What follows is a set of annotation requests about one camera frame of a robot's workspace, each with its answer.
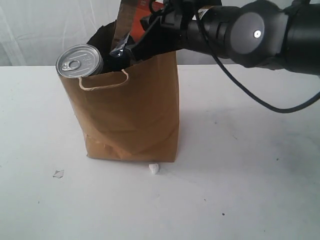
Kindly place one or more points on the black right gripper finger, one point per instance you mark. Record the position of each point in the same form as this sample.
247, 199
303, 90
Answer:
156, 40

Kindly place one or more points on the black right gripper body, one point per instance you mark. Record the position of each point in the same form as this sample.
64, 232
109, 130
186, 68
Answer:
174, 14

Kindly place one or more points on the brown pouch orange label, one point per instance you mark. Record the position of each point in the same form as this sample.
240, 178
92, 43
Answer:
128, 20

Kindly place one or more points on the spaghetti package dark blue ends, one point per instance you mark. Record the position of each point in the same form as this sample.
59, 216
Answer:
118, 58

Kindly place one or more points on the brown paper shopping bag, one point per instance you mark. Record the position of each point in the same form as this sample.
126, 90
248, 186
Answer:
131, 114

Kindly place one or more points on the dark tea can silver lid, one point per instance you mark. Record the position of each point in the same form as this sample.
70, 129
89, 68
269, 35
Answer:
81, 60

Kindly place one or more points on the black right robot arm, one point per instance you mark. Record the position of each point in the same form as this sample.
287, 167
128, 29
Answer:
256, 35

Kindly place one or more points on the small clear plastic scrap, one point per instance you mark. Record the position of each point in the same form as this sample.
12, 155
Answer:
58, 174

